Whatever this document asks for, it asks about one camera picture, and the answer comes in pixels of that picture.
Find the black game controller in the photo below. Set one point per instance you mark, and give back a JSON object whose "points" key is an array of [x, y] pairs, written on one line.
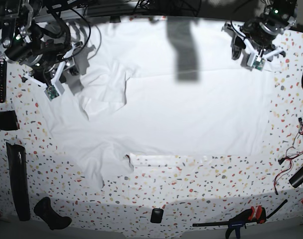
{"points": [[44, 210]]}

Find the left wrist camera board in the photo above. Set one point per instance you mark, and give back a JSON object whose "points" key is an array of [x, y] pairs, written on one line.
{"points": [[258, 63]]}

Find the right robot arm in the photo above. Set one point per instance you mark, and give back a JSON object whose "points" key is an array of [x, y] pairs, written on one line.
{"points": [[23, 41]]}

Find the small black case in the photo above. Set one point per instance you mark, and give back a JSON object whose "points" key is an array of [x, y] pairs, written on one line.
{"points": [[156, 216]]}

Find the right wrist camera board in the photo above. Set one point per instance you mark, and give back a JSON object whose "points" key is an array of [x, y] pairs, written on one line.
{"points": [[51, 92]]}

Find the white T-shirt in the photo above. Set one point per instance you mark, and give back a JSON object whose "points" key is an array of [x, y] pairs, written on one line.
{"points": [[163, 88]]}

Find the black orange bar clamp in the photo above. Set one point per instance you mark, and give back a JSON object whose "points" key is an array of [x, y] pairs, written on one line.
{"points": [[236, 223]]}

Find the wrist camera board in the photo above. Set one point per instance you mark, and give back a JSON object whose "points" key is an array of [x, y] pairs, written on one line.
{"points": [[258, 63], [51, 92]]}

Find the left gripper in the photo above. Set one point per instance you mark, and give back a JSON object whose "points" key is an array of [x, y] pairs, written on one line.
{"points": [[254, 38]]}

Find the black clip at table edge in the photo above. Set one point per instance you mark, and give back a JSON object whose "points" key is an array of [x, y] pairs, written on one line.
{"points": [[115, 19]]}

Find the black cylinder flashlight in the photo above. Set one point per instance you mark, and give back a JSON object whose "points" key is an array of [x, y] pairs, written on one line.
{"points": [[297, 179]]}

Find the thin black rod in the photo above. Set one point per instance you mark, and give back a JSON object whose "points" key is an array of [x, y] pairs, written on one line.
{"points": [[277, 209]]}

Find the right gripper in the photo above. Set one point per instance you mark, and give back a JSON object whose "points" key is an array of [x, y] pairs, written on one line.
{"points": [[54, 75]]}

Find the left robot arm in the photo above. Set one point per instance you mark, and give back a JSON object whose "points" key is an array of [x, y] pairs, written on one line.
{"points": [[282, 13]]}

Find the black flat box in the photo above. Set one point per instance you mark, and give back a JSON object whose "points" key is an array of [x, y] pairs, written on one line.
{"points": [[8, 121]]}

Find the long black pouch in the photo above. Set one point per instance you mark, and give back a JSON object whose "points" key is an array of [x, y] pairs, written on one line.
{"points": [[18, 180]]}

